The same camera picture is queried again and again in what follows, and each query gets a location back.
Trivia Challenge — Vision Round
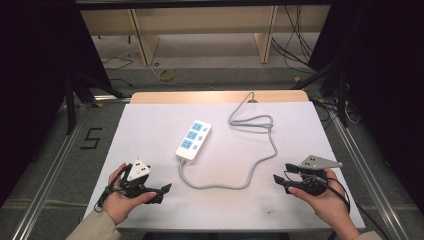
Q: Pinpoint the yellow cable coil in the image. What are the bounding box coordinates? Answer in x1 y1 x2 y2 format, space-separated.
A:
157 68 175 83

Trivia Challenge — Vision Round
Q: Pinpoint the wooden table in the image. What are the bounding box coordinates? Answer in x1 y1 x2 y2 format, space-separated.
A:
129 90 310 105

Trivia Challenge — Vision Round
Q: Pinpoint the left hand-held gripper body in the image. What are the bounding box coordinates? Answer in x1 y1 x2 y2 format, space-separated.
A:
117 158 160 202

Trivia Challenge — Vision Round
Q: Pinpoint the bundle of black cables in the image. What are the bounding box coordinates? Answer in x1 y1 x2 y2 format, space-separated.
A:
270 4 318 75

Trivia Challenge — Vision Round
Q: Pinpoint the person's right hand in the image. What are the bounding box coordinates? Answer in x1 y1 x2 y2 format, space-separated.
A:
287 167 352 228

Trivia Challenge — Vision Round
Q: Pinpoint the black floor cable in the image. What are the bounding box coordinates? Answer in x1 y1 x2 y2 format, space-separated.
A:
101 54 135 88

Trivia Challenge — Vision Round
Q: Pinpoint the white table cover sheet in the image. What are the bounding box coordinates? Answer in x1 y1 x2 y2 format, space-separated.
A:
83 101 366 232

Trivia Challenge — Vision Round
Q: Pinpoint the white power strip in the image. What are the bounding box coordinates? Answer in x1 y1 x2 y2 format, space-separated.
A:
175 119 213 166

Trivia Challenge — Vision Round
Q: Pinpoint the metal floor rail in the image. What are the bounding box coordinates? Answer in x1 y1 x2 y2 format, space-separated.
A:
328 105 413 240
10 102 92 240

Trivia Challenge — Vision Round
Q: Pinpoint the black metal stand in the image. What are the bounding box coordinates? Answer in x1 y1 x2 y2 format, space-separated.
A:
64 73 125 136
292 59 350 128

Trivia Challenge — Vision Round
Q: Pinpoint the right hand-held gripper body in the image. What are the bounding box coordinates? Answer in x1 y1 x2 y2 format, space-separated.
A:
294 154 344 197

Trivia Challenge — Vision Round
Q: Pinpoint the grey power strip cable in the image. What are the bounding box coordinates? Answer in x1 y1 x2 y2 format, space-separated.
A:
178 91 279 191

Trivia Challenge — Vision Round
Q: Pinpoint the light wooden desk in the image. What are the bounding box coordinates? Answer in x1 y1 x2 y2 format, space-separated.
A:
79 4 332 67

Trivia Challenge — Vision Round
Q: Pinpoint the person's left hand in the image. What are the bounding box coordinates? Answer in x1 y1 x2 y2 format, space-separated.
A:
102 162 158 226

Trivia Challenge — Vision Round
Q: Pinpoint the black curtain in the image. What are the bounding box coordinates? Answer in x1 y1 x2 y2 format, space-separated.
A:
0 0 113 208
308 0 424 216

